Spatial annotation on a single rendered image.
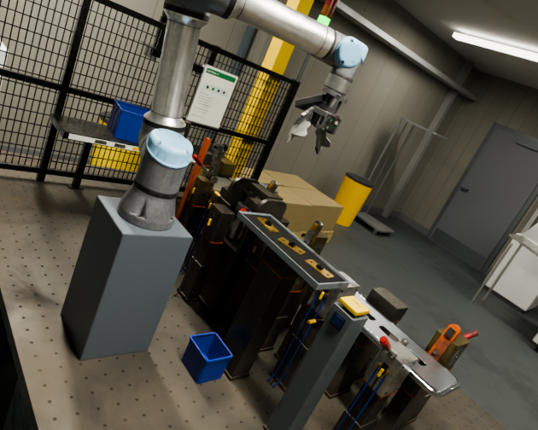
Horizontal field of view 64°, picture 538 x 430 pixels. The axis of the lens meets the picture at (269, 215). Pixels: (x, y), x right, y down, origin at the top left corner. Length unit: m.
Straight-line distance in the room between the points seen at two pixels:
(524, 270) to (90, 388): 6.04
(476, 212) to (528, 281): 1.60
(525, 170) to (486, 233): 1.11
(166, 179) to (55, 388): 0.58
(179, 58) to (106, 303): 0.65
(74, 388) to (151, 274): 0.33
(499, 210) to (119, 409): 6.96
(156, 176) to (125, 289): 0.31
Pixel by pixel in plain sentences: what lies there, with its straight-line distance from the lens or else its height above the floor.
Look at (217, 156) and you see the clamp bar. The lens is 1.81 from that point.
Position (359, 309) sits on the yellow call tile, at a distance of 1.09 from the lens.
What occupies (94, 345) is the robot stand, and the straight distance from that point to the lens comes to 1.29.
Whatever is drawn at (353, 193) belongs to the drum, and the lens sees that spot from 5.92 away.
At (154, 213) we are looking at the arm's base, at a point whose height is 1.14.
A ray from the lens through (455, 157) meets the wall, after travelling 8.08.
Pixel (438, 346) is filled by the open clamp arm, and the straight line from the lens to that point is 1.52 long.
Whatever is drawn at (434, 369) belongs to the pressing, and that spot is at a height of 1.00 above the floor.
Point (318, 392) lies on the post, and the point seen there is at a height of 0.90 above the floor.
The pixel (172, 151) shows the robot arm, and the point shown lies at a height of 1.31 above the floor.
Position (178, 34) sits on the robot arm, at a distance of 1.18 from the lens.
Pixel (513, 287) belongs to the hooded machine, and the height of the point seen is 0.25.
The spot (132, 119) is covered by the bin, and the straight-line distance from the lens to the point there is 2.03.
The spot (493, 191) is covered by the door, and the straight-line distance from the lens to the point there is 7.72.
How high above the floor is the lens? 1.60
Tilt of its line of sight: 18 degrees down
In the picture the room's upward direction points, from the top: 25 degrees clockwise
